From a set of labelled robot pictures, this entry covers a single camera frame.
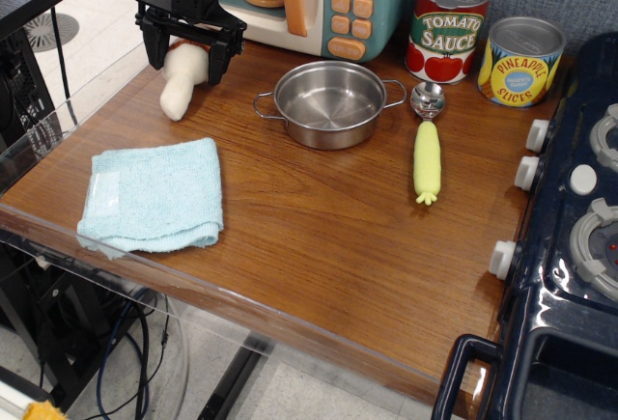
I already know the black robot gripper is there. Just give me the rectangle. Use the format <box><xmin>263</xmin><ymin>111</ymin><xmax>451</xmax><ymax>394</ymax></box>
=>
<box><xmin>135</xmin><ymin>0</ymin><xmax>247</xmax><ymax>86</ymax></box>

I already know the plush mushroom toy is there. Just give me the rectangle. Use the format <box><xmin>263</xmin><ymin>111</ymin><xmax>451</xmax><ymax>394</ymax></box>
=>
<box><xmin>159</xmin><ymin>40</ymin><xmax>210</xmax><ymax>122</ymax></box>

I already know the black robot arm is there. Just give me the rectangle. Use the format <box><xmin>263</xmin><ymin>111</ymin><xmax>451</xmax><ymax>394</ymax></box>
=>
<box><xmin>136</xmin><ymin>0</ymin><xmax>247</xmax><ymax>85</ymax></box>

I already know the toy microwave oven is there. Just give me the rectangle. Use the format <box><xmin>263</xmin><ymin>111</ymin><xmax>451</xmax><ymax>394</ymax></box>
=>
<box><xmin>219</xmin><ymin>0</ymin><xmax>412</xmax><ymax>63</ymax></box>

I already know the light blue folded towel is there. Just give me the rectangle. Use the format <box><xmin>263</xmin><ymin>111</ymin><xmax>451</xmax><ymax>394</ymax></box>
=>
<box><xmin>77</xmin><ymin>138</ymin><xmax>224</xmax><ymax>259</ymax></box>

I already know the small steel pot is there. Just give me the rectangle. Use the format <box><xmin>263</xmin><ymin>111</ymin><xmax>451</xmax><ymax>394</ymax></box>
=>
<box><xmin>253</xmin><ymin>60</ymin><xmax>407</xmax><ymax>151</ymax></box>

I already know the clear acrylic table guard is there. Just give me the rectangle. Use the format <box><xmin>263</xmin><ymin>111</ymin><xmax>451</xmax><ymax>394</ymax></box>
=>
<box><xmin>1</xmin><ymin>42</ymin><xmax>441</xmax><ymax>393</ymax></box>

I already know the tomato sauce can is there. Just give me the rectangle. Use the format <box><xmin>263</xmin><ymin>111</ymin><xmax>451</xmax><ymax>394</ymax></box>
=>
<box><xmin>406</xmin><ymin>0</ymin><xmax>490</xmax><ymax>84</ymax></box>

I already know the pineapple slices can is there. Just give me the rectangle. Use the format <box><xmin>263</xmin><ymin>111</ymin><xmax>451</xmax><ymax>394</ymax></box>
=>
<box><xmin>477</xmin><ymin>16</ymin><xmax>567</xmax><ymax>108</ymax></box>

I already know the white stove knob upper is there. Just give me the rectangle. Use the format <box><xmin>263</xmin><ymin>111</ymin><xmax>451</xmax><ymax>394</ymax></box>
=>
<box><xmin>525</xmin><ymin>119</ymin><xmax>550</xmax><ymax>154</ymax></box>

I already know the white stove knob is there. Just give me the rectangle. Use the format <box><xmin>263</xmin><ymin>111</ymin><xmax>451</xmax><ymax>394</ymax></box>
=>
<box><xmin>489</xmin><ymin>240</ymin><xmax>517</xmax><ymax>280</ymax></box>
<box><xmin>525</xmin><ymin>119</ymin><xmax>550</xmax><ymax>154</ymax></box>
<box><xmin>514</xmin><ymin>156</ymin><xmax>540</xmax><ymax>191</ymax></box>

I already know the white stove knob middle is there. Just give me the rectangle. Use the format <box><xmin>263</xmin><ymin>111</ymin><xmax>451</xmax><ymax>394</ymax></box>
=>
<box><xmin>514</xmin><ymin>156</ymin><xmax>540</xmax><ymax>191</ymax></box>

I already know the white stove knob lower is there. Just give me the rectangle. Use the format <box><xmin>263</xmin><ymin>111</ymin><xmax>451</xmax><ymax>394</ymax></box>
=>
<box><xmin>489</xmin><ymin>240</ymin><xmax>517</xmax><ymax>280</ymax></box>

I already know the dark blue toy stove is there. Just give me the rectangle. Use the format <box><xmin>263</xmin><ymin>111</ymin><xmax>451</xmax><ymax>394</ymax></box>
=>
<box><xmin>432</xmin><ymin>32</ymin><xmax>617</xmax><ymax>419</ymax></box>

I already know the spoon with green handle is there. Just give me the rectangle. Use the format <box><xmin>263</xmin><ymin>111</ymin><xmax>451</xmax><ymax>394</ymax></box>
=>
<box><xmin>410</xmin><ymin>81</ymin><xmax>445</xmax><ymax>206</ymax></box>

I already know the blue cable under table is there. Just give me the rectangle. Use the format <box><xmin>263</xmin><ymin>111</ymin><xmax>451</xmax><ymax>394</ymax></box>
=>
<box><xmin>95</xmin><ymin>294</ymin><xmax>170</xmax><ymax>420</ymax></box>

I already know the black cable under table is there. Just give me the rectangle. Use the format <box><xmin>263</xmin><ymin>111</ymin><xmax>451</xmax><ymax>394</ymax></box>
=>
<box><xmin>86</xmin><ymin>289</ymin><xmax>170</xmax><ymax>420</ymax></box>

